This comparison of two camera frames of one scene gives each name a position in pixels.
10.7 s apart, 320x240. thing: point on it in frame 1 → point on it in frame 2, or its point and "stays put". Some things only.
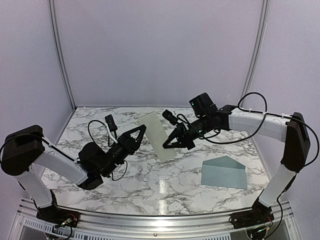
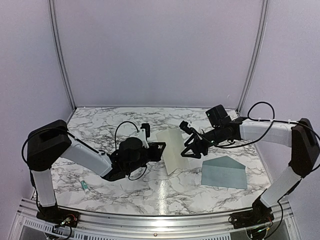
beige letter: [157, 135] → [172, 157]
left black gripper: [126, 141] → [157, 153]
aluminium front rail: [280, 222] stays put
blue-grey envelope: [224, 171] stays put
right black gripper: [183, 141] → [194, 146]
